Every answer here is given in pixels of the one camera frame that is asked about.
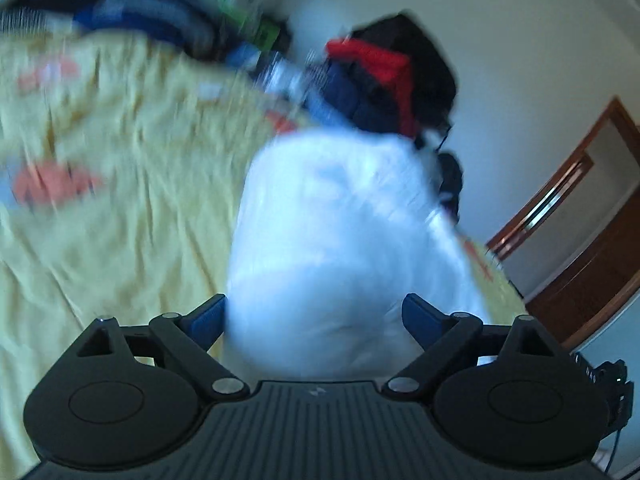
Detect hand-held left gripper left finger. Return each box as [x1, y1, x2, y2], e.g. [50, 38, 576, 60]
[75, 294, 251, 402]

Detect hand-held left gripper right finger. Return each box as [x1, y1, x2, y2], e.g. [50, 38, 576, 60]
[381, 293, 571, 402]

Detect white garment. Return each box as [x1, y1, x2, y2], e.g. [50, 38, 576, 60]
[224, 127, 495, 382]

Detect dark blue clothes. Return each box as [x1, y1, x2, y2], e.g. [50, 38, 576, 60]
[304, 60, 403, 135]

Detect dark bag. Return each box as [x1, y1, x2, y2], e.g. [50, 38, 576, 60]
[434, 150, 465, 223]

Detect brown wooden door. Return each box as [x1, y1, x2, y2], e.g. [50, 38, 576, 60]
[484, 97, 640, 352]

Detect yellow printed bedsheet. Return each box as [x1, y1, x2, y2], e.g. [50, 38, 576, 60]
[0, 30, 528, 468]

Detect red jacket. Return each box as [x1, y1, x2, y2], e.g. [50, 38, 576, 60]
[325, 37, 420, 137]

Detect black bag with red cloth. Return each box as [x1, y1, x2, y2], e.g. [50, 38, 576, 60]
[350, 9, 459, 132]

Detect clear plastic bottle green label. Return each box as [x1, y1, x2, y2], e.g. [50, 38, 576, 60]
[219, 0, 282, 48]

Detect blue cloth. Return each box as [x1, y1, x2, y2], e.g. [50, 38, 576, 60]
[72, 0, 223, 58]

